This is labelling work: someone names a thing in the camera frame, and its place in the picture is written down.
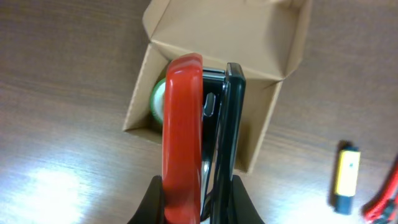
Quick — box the red black stapler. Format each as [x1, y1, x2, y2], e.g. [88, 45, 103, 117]
[162, 53, 246, 223]

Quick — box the brown cardboard box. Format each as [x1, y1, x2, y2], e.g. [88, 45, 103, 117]
[123, 0, 313, 173]

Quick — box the orange utility knife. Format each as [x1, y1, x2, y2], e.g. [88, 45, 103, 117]
[363, 157, 397, 224]

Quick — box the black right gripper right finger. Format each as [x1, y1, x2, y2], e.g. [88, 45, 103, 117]
[231, 175, 264, 224]

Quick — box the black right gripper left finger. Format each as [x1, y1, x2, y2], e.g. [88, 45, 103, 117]
[127, 175, 165, 224]

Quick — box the yellow highlighter marker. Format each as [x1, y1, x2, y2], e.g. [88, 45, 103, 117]
[333, 146, 361, 215]

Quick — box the green tape roll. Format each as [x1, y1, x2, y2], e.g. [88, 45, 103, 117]
[150, 78, 165, 125]

